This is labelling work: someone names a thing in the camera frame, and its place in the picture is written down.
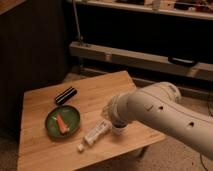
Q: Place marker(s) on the white plastic bottle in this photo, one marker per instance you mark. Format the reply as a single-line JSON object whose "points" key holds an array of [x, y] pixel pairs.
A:
{"points": [[94, 134]]}

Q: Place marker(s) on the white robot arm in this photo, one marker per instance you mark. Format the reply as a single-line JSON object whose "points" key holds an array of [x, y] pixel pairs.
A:
{"points": [[157, 106]]}

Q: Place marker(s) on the green ceramic bowl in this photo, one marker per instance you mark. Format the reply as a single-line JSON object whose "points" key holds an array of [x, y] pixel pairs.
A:
{"points": [[70, 116]]}

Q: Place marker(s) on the black striped cylinder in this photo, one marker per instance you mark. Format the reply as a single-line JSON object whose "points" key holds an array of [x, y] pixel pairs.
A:
{"points": [[65, 96]]}

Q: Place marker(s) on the white cup with blue inside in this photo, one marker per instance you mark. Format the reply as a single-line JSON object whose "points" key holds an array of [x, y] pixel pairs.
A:
{"points": [[118, 128]]}

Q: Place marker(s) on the orange carrot toy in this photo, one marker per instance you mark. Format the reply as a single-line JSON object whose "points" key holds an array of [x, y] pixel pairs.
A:
{"points": [[62, 126]]}

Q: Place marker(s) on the wooden table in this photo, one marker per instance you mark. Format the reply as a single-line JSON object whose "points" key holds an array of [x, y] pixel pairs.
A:
{"points": [[38, 152]]}

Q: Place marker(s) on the metal vertical pole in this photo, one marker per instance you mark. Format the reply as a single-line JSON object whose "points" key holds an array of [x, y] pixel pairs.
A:
{"points": [[79, 36]]}

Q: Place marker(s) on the upper shelf with clutter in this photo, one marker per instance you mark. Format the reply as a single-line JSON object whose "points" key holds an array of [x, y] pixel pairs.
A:
{"points": [[152, 8]]}

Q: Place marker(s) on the black handle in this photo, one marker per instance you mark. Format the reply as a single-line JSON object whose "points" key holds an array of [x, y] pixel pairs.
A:
{"points": [[182, 62]]}

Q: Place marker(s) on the grey metal rail beam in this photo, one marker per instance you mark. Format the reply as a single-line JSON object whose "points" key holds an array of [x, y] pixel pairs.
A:
{"points": [[140, 60]]}

